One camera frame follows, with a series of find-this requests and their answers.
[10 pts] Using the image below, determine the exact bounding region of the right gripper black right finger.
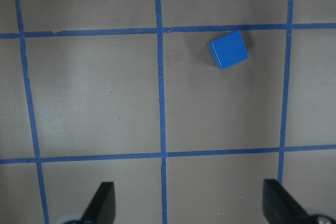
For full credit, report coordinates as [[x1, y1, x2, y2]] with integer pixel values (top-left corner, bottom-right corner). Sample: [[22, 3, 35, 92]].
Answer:
[[262, 179, 312, 224]]

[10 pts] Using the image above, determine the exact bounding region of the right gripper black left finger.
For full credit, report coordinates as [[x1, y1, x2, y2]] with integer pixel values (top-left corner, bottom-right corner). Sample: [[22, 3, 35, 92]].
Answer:
[[80, 182, 116, 224]]

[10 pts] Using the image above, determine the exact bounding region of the blue wooden block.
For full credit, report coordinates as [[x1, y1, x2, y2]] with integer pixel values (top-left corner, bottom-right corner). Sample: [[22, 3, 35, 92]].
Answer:
[[207, 31, 249, 69]]

